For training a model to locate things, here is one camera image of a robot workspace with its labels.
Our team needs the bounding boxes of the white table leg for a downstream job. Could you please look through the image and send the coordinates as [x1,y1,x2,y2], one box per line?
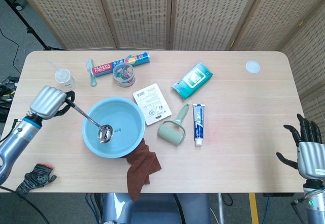
[216,193,224,224]

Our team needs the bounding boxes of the light blue plastic basin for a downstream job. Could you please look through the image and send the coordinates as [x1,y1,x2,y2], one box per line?
[81,97,146,159]

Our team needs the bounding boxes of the black tripod stand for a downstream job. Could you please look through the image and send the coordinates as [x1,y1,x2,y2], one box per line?
[0,0,66,51]

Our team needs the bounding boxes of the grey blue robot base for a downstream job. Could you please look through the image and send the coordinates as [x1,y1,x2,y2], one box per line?
[101,193,211,224]

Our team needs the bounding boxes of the dark equipment with cables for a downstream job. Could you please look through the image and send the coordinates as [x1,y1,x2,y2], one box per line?
[0,75,20,123]

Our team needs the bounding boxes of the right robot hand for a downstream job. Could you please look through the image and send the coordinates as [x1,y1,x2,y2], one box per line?
[276,113,325,179]

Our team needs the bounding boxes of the steel ladle black handle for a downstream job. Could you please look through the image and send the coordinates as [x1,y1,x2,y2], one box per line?
[65,99,114,144]

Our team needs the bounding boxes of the blue white toothpaste tube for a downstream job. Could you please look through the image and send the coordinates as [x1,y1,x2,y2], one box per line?
[192,103,206,147]

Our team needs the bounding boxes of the black cable bundle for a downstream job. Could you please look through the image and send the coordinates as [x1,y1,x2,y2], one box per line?
[85,193,103,224]

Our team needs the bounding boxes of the green lint roller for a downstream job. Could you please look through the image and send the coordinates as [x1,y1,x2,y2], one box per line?
[157,103,190,146]

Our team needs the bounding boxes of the clear squeeze bottle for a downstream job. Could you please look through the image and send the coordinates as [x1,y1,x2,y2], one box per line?
[46,59,77,90]

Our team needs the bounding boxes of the white product card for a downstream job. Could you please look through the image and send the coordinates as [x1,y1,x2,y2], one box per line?
[133,83,172,126]

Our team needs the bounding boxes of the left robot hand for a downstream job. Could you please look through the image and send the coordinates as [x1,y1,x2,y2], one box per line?
[28,85,76,120]

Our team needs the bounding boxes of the grey striped work glove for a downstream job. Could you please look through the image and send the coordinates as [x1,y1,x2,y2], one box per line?
[15,163,57,199]

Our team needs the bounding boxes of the brown microfibre cloth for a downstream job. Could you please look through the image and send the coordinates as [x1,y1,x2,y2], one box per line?
[126,137,163,201]

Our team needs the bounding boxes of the green toothbrush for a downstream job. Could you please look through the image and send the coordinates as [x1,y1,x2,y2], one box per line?
[85,58,98,87]

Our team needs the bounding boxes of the plastic food wrap box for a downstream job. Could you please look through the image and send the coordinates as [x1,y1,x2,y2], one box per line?
[91,52,152,77]

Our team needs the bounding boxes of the white round table cap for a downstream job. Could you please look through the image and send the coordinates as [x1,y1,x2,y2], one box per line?
[245,60,261,74]

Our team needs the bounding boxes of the wooden woven folding screen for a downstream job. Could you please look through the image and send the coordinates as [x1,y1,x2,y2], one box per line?
[12,0,325,143]

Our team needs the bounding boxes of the teal wet wipes pack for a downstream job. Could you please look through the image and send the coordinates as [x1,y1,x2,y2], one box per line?
[171,61,214,101]

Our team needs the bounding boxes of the clear jar of clips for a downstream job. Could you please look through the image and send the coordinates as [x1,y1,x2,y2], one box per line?
[112,63,136,88]

